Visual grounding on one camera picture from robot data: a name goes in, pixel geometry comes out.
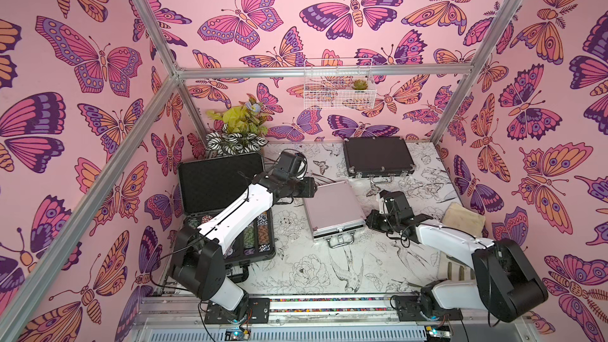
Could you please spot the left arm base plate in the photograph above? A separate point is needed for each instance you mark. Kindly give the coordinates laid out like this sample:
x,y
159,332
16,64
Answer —
x,y
254,311

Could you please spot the black medium poker case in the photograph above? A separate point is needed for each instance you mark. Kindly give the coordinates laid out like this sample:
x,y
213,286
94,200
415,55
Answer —
x,y
378,157

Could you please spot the aluminium front rail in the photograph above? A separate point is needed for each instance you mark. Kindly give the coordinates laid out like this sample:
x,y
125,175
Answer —
x,y
321,317

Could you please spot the small green succulent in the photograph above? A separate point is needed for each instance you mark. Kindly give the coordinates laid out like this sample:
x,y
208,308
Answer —
x,y
360,84

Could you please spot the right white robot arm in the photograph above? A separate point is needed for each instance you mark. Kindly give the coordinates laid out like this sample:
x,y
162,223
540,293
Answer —
x,y
505,284

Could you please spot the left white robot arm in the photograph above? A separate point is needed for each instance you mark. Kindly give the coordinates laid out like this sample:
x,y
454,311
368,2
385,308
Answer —
x,y
197,262

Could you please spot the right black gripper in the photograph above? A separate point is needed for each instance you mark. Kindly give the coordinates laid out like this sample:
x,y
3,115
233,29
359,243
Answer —
x,y
380,221

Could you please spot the white wire basket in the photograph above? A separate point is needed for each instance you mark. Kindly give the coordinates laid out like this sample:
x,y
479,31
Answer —
x,y
329,86

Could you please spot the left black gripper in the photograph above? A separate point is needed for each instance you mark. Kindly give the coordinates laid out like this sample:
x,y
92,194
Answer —
x,y
308,188

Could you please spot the striped leaf plant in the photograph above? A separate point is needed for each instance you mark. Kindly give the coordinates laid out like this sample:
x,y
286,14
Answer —
x,y
235,143

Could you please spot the yellow-green leafy plant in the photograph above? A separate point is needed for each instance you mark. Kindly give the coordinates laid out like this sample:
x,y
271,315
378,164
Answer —
x,y
247,118

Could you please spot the large black poker case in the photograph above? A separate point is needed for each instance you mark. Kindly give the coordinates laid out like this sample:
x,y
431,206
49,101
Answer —
x,y
208,186

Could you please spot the small silver poker case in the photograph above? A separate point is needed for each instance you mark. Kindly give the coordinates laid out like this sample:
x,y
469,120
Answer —
x,y
335,215

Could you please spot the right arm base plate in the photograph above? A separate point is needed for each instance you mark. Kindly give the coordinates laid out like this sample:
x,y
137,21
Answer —
x,y
420,308

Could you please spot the beige work glove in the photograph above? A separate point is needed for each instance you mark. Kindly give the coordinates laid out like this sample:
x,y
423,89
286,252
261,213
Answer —
x,y
463,219

